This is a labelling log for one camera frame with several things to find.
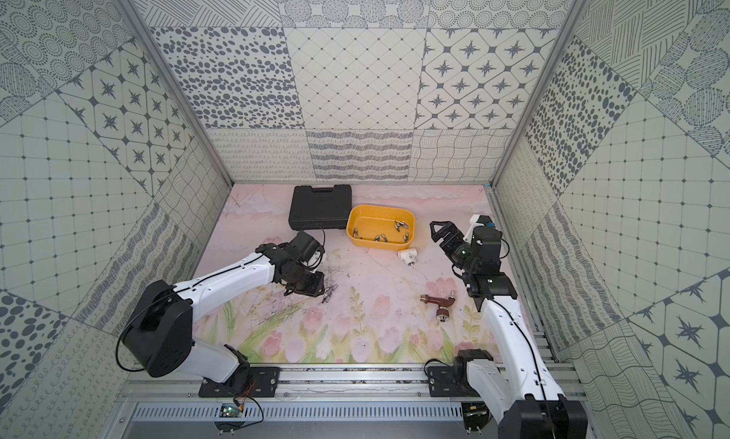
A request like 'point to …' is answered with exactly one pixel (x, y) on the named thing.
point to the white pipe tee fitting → (408, 256)
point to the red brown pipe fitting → (442, 313)
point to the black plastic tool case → (320, 210)
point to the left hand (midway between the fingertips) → (322, 285)
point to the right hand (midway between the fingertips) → (437, 234)
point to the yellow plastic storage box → (381, 226)
